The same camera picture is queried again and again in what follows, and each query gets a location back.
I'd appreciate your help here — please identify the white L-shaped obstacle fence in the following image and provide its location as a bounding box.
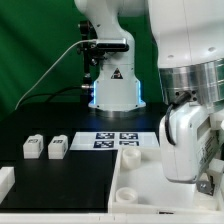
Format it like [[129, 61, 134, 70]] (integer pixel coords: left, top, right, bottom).
[[0, 166, 224, 224]]

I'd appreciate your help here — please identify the silver fixed camera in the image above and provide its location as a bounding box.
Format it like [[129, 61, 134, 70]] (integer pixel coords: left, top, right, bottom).
[[96, 38, 129, 52]]

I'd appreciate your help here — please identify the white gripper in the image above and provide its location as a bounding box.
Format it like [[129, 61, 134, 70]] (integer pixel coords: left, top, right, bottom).
[[159, 103, 224, 183]]

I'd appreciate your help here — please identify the white square tabletop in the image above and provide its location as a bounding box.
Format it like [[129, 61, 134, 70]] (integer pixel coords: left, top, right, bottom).
[[108, 147, 224, 216]]

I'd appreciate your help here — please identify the white camera cable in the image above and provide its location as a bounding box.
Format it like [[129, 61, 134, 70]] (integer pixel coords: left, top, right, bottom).
[[14, 39, 98, 111]]

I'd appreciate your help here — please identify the white fiducial tag sheet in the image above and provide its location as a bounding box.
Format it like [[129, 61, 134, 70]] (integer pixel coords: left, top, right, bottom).
[[70, 132, 159, 150]]

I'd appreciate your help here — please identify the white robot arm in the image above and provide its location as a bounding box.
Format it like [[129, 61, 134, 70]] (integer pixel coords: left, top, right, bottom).
[[74, 0, 224, 183]]

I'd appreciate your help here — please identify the black base cable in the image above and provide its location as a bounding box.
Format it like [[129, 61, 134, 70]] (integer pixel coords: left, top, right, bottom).
[[19, 87, 83, 108]]

